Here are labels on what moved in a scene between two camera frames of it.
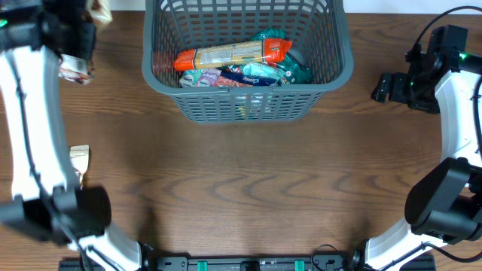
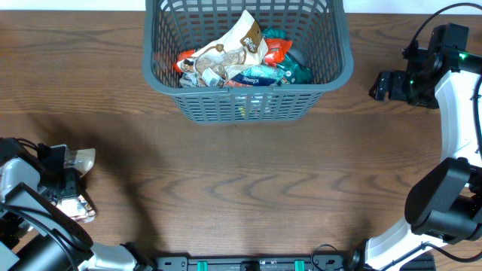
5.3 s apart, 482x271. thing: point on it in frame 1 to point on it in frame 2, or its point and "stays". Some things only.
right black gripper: (386, 87) stays
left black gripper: (87, 30) to (74, 184)
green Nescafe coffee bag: (290, 70) stays
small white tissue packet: (255, 73) stays
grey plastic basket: (173, 28) stays
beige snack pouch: (74, 68) to (243, 44)
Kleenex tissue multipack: (208, 77) to (254, 79)
